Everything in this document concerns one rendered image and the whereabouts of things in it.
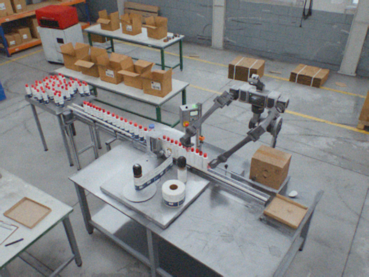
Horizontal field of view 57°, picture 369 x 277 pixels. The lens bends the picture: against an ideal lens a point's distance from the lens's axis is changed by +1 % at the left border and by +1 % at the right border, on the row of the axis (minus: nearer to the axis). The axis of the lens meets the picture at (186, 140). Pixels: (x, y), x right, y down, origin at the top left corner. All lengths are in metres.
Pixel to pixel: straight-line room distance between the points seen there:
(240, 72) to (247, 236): 4.90
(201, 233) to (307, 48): 6.22
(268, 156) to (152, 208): 1.15
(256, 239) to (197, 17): 7.28
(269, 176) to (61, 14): 6.10
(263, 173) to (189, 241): 0.96
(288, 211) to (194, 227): 0.83
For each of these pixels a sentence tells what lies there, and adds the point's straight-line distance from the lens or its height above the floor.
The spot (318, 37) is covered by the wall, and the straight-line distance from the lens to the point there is 8.24.
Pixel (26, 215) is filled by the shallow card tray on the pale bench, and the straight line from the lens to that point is 3.36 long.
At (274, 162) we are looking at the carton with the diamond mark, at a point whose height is 1.12.
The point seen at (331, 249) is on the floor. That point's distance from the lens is 4.09.
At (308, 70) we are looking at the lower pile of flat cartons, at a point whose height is 0.20.
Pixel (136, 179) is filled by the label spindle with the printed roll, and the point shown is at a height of 1.05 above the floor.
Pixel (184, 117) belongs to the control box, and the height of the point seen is 1.40.
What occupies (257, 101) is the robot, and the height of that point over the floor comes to 1.43.
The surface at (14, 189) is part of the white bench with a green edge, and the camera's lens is 3.68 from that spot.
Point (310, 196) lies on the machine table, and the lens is 3.33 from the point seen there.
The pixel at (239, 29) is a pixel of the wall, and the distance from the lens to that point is 8.84.
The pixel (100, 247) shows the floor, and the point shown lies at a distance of 3.95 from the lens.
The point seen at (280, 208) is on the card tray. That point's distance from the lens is 3.14.
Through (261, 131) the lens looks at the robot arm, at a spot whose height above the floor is 1.46.
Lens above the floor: 3.02
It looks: 35 degrees down
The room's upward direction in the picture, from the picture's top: 1 degrees counter-clockwise
